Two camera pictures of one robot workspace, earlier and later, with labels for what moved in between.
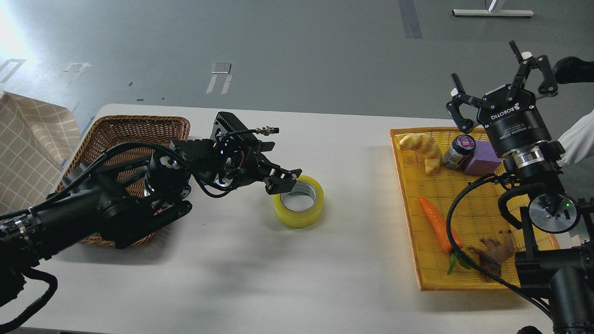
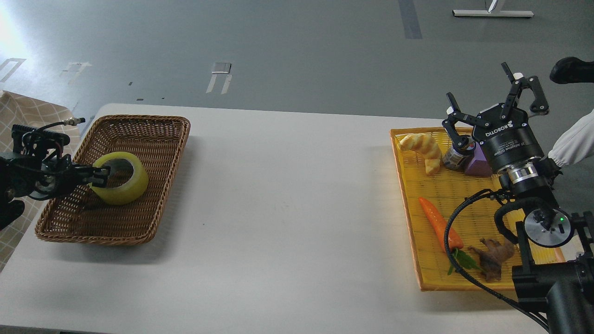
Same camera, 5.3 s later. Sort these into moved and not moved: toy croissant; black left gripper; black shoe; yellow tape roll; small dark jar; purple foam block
Moved: yellow tape roll; black left gripper
Not moved: purple foam block; toy croissant; black shoe; small dark jar
